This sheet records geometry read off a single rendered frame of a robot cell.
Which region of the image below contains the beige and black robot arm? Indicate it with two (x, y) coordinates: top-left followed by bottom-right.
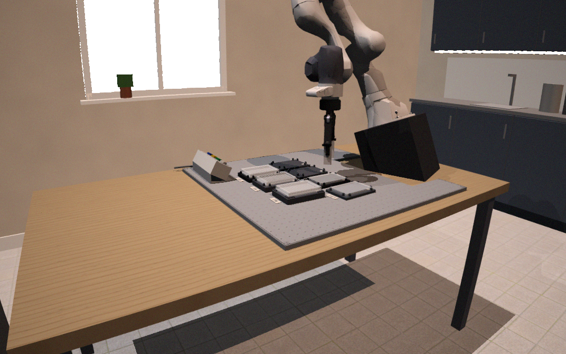
(291, 0), (415, 128)

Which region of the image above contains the grey button panel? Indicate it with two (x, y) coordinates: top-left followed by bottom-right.
(174, 150), (232, 184)

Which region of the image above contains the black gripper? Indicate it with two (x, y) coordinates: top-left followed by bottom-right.
(319, 99), (341, 165)

